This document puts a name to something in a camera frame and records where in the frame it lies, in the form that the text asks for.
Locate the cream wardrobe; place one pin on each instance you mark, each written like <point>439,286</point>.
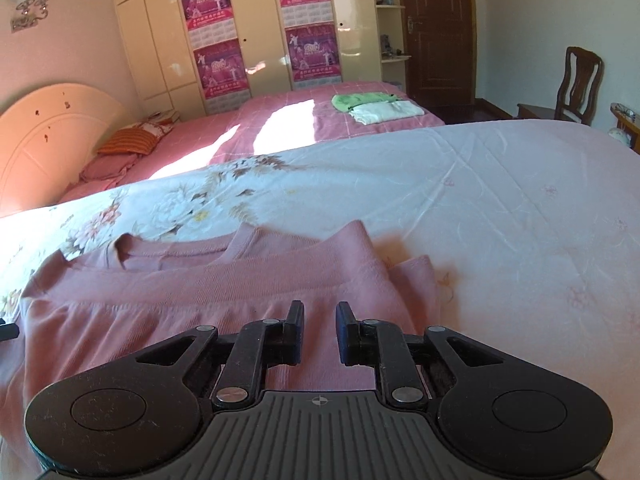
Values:
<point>155,35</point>

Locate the green folded cloth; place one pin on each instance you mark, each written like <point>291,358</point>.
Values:
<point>360,100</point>

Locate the dark wooden chair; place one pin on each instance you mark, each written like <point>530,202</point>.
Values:
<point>580,80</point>

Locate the white folded cloth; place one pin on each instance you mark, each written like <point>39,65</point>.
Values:
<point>385,112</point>

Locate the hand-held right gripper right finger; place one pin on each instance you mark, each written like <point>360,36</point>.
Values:
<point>346,332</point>

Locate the orange striped pillow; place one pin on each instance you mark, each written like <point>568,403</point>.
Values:
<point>127,141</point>

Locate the dark wooden door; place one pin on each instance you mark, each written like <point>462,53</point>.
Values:
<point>440,30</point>

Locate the floral pillow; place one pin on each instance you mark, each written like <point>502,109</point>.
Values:
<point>161,121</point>

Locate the white floral bed sheet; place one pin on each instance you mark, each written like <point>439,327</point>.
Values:
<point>500,220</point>

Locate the pink folded blanket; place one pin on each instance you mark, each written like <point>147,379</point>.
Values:
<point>112,166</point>

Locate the pink bed sheet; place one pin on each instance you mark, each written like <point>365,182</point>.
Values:
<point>300,125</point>

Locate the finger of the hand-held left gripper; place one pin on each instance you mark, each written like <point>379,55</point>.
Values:
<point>7,331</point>

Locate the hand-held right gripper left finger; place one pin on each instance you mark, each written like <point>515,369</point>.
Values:
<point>295,332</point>

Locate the wooden cabinet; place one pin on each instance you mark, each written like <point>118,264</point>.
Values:
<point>627,125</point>

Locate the cream corner shelf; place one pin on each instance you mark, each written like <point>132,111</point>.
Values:
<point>390,25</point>

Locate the cream wooden headboard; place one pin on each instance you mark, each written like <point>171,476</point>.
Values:
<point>45,140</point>

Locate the wall lamp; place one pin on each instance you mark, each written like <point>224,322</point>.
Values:
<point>32,2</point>

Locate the pink sweater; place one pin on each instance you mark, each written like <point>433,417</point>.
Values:
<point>175,300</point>

